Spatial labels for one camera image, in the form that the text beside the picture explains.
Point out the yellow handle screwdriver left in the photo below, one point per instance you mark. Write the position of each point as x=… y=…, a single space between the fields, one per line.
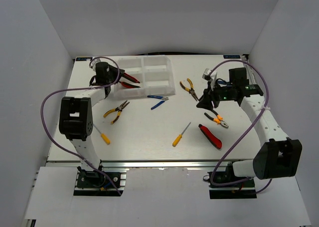
x=103 y=136

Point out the blue sticker left corner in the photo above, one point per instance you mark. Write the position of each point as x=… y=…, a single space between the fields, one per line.
x=83 y=59

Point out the white compartment tray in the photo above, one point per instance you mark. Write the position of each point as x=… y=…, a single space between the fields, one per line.
x=154 y=74

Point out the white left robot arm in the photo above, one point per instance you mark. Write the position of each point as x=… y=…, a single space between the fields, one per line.
x=76 y=117

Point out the yellow pliers centre right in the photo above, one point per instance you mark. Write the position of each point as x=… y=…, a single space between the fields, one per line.
x=190 y=90

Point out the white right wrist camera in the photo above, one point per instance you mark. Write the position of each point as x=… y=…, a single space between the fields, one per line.
x=210 y=76

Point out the red handled pliers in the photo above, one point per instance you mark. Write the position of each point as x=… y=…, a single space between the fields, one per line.
x=130 y=78

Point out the orange black combination pliers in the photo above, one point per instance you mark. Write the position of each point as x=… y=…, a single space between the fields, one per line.
x=218 y=120

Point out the yellow handle screwdriver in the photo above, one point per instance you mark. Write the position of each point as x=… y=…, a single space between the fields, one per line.
x=103 y=136
x=179 y=137

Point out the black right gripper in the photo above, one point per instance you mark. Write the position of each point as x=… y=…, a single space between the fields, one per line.
x=209 y=96

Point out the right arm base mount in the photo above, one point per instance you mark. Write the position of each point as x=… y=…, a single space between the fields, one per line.
x=242 y=190

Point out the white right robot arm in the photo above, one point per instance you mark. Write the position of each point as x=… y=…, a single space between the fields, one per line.
x=279 y=155

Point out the yellow handle screwdriver centre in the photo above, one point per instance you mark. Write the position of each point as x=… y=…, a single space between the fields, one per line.
x=179 y=137

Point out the blue handled cutters right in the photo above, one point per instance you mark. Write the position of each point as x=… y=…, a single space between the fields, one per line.
x=223 y=82

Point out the yellow long nose pliers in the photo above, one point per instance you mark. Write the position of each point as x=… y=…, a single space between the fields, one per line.
x=118 y=110

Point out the aluminium rail front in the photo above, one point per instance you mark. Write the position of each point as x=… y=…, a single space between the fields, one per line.
x=197 y=164

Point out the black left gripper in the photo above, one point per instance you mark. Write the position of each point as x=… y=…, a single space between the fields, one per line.
x=117 y=72

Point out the blue sticker right corner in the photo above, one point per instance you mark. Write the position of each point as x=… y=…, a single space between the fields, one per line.
x=231 y=56

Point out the red black knife right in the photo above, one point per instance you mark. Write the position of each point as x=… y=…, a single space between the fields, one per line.
x=210 y=137

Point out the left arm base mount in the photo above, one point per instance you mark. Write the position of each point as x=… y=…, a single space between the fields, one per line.
x=94 y=184

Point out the blue sticker corner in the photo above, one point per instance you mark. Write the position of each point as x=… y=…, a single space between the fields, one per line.
x=83 y=59
x=231 y=56

